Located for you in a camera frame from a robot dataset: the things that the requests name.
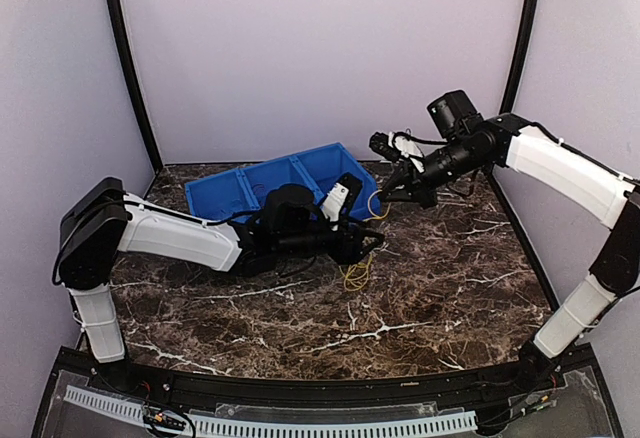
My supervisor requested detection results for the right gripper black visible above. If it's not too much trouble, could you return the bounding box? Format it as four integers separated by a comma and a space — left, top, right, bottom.
378, 137, 488, 208

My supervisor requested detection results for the yellow cable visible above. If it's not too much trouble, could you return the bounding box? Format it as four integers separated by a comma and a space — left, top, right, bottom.
367, 191, 391, 222
339, 252, 376, 292

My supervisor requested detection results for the right black frame post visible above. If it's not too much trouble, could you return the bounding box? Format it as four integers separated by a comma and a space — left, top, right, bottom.
499, 0, 538, 114

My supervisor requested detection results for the black curved front rail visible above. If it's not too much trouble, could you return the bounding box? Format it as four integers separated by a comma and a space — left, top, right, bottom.
54, 345, 596, 412

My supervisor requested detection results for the left black frame post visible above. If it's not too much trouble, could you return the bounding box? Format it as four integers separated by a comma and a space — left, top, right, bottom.
106, 0, 164, 174

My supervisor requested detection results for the black frame post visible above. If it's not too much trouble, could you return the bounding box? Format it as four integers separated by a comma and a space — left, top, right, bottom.
106, 0, 164, 174
499, 0, 538, 114

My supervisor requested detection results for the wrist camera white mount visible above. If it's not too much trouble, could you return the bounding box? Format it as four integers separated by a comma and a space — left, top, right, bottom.
320, 172, 363, 223
369, 132, 424, 172

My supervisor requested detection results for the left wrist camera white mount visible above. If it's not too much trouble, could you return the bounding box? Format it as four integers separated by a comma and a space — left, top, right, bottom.
320, 172, 363, 223

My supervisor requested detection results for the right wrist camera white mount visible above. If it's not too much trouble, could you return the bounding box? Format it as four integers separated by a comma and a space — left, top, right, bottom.
369, 132, 424, 172

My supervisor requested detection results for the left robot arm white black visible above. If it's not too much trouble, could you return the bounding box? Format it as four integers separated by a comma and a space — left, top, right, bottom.
52, 173, 384, 394

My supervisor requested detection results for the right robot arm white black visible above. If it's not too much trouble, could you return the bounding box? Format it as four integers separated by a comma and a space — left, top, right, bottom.
369, 90, 639, 392

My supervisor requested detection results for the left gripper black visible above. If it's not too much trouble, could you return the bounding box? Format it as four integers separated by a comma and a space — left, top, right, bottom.
276, 212, 384, 265

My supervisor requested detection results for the blue three-compartment plastic bin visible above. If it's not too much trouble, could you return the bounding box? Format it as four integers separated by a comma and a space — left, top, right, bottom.
185, 143, 381, 221

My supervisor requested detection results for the white slotted cable duct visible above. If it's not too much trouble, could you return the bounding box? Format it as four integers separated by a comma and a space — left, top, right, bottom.
64, 386, 477, 438

